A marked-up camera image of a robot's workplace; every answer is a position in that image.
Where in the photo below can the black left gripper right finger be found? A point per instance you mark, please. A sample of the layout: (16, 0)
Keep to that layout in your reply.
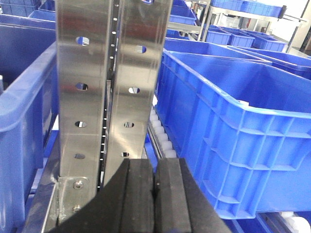
(180, 206)

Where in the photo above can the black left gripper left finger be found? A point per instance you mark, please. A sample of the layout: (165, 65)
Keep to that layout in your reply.
(124, 205)

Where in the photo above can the large blue crate right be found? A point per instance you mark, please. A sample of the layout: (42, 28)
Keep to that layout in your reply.
(244, 129)

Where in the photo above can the blue bin left side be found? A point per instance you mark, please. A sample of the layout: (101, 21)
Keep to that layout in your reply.
(28, 107)

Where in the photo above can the perforated steel upright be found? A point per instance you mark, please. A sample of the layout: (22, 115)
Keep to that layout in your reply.
(108, 58)

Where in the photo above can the small blue bin far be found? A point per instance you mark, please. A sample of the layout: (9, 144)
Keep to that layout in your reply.
(243, 38)

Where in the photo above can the blue bin behind crate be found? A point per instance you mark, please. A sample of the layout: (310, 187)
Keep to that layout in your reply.
(297, 65)

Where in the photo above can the white roller track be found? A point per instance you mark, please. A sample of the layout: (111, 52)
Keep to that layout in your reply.
(159, 138)

